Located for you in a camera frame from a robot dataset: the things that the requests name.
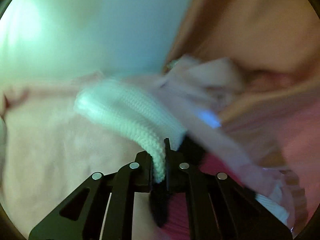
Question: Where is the white red black knit sweater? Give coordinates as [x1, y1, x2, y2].
[74, 79, 291, 240]

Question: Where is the pink patterned bed sheet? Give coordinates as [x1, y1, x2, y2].
[0, 55, 320, 240]

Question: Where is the pink curtain with tan hem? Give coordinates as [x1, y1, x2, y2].
[162, 0, 320, 120]

